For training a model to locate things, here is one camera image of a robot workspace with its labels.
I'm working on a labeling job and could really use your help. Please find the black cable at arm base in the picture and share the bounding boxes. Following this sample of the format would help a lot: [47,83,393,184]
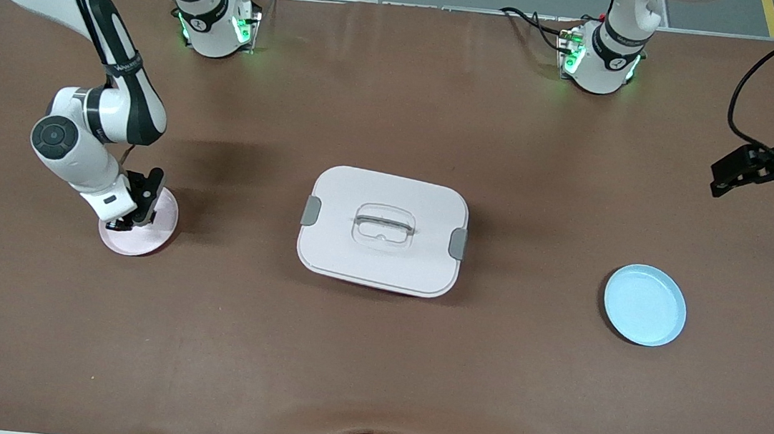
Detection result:
[496,4,574,56]

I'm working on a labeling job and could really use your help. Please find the silver table edge rail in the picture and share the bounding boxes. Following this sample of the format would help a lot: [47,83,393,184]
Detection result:
[248,0,774,56]

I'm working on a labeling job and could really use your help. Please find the pink round plate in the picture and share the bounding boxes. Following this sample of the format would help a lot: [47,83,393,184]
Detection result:
[95,180,183,262]

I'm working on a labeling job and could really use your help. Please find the light blue round plate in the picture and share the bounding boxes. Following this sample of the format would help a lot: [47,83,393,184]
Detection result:
[598,260,692,351]

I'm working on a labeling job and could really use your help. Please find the white lidded box grey latches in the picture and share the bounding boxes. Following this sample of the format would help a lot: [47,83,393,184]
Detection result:
[292,161,474,302]

